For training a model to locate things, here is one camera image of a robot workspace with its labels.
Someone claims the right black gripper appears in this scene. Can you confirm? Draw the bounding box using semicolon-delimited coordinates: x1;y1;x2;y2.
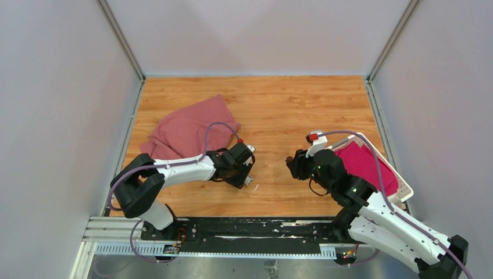
287;145;335;194

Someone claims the white pipe elbow fitting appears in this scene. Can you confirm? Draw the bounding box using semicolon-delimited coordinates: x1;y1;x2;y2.
244;176;253;185

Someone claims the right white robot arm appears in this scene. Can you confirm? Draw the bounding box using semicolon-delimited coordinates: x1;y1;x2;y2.
286;149;469;278

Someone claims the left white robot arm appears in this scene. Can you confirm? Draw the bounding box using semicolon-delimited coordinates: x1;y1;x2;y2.
110;141;255;240

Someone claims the magenta cloth in basket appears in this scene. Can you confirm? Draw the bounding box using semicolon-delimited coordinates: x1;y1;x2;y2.
335;142;398;196

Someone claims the dusty pink cloth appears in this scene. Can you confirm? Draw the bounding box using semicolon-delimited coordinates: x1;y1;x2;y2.
140;95;240;160

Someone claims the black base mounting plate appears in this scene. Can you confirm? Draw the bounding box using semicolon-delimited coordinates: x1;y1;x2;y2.
138;217;356;255

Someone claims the white plastic basket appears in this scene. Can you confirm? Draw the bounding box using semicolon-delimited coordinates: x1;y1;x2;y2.
327;132;414;204

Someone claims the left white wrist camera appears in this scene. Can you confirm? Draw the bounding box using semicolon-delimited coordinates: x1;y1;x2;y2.
247;145;256;153

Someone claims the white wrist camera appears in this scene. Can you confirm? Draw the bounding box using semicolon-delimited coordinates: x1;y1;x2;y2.
247;145;256;153
306;130;328;158

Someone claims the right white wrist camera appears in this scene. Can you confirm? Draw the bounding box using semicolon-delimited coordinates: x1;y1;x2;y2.
306;130;328;158

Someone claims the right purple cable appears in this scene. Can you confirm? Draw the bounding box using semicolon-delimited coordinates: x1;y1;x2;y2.
308;130;474;279

